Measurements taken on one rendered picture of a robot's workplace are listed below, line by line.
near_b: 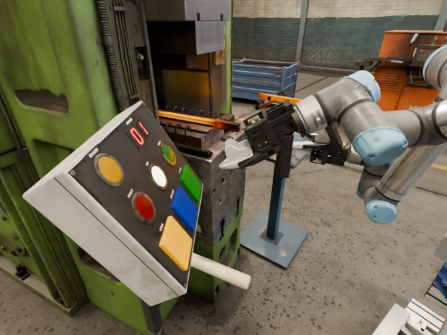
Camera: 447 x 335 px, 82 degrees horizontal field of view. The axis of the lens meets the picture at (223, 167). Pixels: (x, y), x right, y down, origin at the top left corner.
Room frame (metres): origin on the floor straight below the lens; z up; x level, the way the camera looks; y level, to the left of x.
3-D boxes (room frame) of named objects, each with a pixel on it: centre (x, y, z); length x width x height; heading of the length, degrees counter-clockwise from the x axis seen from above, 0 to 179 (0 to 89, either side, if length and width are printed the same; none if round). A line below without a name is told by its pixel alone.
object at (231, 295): (0.96, 0.00, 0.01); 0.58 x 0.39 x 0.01; 154
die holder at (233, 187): (1.13, 0.21, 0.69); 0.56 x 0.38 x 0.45; 64
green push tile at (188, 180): (0.54, 0.09, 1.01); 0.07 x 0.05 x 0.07; 179
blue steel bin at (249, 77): (5.07, -0.71, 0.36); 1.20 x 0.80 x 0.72; 58
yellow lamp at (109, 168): (0.34, 0.18, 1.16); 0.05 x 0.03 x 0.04; 154
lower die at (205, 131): (1.08, 0.23, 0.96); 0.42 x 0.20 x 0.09; 64
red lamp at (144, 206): (0.34, 0.13, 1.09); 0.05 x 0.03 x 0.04; 154
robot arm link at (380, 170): (0.74, -0.51, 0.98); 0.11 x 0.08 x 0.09; 64
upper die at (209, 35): (1.08, 0.23, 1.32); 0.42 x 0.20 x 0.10; 64
